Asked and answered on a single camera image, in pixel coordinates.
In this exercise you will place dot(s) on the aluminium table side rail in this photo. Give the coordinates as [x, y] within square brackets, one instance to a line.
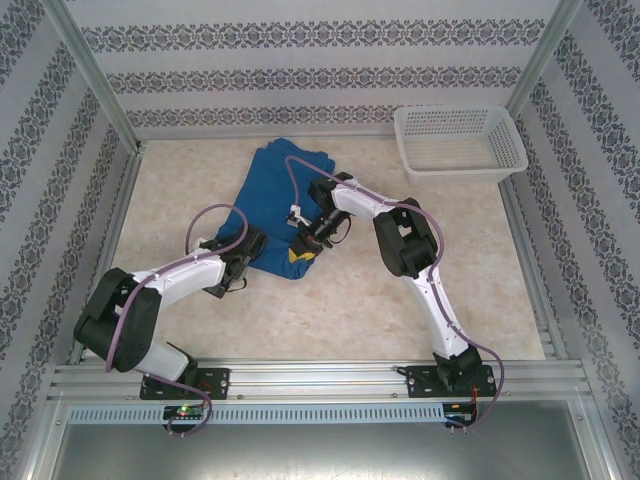
[117, 210]
[530, 280]

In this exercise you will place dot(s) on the blue long pants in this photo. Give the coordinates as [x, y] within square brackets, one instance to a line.
[270, 190]

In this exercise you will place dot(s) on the aluminium frame post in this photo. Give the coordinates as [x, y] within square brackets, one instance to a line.
[540, 55]
[95, 70]

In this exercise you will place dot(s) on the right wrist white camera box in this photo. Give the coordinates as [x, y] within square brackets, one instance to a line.
[296, 216]

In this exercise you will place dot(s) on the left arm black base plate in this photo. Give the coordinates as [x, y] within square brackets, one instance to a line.
[217, 377]

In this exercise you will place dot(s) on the aluminium table end rail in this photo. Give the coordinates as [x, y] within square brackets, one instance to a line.
[250, 135]

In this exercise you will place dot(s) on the white plastic mesh basket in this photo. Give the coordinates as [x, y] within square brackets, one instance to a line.
[415, 175]

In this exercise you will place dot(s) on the long aluminium mounting rail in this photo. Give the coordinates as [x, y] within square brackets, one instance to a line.
[310, 380]

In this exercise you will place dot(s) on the grey sheet metal panel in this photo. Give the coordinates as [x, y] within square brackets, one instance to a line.
[320, 450]

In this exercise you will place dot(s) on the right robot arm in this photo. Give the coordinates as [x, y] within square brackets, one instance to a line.
[440, 310]

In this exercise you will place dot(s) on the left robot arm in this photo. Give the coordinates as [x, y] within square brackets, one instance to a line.
[180, 275]

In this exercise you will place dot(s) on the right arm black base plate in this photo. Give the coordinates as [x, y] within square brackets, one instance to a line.
[420, 380]

